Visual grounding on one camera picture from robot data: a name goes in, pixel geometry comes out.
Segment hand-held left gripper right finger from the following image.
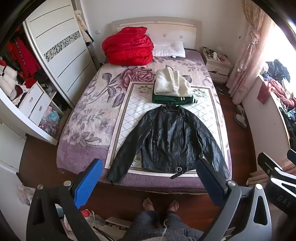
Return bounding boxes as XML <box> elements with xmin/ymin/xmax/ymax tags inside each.
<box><xmin>196</xmin><ymin>159</ymin><xmax>272</xmax><ymax>241</ymax></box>

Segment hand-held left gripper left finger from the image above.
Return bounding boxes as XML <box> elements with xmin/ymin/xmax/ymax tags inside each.
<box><xmin>26</xmin><ymin>159</ymin><xmax>103</xmax><ymax>241</ymax></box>

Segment black leather jacket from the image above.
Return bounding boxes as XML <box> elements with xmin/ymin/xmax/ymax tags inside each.
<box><xmin>106</xmin><ymin>103</ymin><xmax>231</xmax><ymax>185</ymax></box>

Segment pile of mixed clothes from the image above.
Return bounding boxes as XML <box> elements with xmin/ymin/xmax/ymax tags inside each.
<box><xmin>261</xmin><ymin>59</ymin><xmax>296</xmax><ymax>149</ymax></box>

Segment red hanging clothes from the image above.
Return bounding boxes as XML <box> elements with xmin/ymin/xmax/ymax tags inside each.
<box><xmin>6</xmin><ymin>37</ymin><xmax>42</xmax><ymax>88</ymax></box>

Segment wooden slats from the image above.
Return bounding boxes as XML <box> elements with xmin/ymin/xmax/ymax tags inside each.
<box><xmin>246</xmin><ymin>162</ymin><xmax>270</xmax><ymax>187</ymax></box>

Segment person's right foot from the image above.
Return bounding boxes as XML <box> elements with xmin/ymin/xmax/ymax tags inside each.
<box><xmin>166</xmin><ymin>200</ymin><xmax>180</xmax><ymax>213</ymax></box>

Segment person's foot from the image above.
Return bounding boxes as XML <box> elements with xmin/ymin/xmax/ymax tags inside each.
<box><xmin>166</xmin><ymin>200</ymin><xmax>180</xmax><ymax>213</ymax></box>
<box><xmin>142</xmin><ymin>197</ymin><xmax>155</xmax><ymax>212</ymax></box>

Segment person's left foot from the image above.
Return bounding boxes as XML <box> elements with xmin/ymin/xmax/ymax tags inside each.
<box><xmin>142</xmin><ymin>197</ymin><xmax>155</xmax><ymax>212</ymax></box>

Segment floral cloth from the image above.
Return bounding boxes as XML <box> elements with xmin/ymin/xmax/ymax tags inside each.
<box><xmin>17</xmin><ymin>184</ymin><xmax>36</xmax><ymax>207</ymax></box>

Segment dark red cloth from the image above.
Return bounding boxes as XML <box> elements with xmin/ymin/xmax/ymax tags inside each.
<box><xmin>257</xmin><ymin>81</ymin><xmax>271</xmax><ymax>105</ymax></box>

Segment purple floral bedspread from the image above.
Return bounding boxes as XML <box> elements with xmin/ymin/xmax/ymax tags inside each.
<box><xmin>57</xmin><ymin>49</ymin><xmax>232</xmax><ymax>194</ymax></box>

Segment green striped jacket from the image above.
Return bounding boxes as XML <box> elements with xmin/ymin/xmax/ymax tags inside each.
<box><xmin>151</xmin><ymin>93</ymin><xmax>197</xmax><ymax>105</ymax></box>

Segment pink curtain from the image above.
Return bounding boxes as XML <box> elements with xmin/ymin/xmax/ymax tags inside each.
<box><xmin>228</xmin><ymin>0</ymin><xmax>274</xmax><ymax>105</ymax></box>

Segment white fleece garment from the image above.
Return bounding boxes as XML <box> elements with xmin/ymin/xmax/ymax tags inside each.
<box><xmin>154</xmin><ymin>67</ymin><xmax>193</xmax><ymax>97</ymax></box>

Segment white nightstand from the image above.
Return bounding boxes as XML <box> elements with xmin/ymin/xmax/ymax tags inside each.
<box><xmin>202</xmin><ymin>49</ymin><xmax>233</xmax><ymax>84</ymax></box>

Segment white furry garment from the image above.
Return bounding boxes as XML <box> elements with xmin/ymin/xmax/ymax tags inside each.
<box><xmin>0</xmin><ymin>65</ymin><xmax>18</xmax><ymax>98</ymax></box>

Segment white wardrobe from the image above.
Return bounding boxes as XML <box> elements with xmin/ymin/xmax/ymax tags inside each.
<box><xmin>0</xmin><ymin>0</ymin><xmax>97</xmax><ymax>146</ymax></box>

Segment white pillow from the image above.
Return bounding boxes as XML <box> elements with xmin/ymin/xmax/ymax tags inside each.
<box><xmin>152</xmin><ymin>41</ymin><xmax>186</xmax><ymax>58</ymax></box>

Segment red quilt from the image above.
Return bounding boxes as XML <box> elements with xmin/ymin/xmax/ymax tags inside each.
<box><xmin>102</xmin><ymin>26</ymin><xmax>154</xmax><ymax>65</ymax></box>

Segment cream hanging garment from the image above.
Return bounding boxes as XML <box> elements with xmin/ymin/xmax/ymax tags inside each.
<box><xmin>74</xmin><ymin>10</ymin><xmax>95</xmax><ymax>44</ymax></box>

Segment beige bed headboard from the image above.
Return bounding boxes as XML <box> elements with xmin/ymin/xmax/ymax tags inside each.
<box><xmin>111</xmin><ymin>17</ymin><xmax>203</xmax><ymax>50</ymax></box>

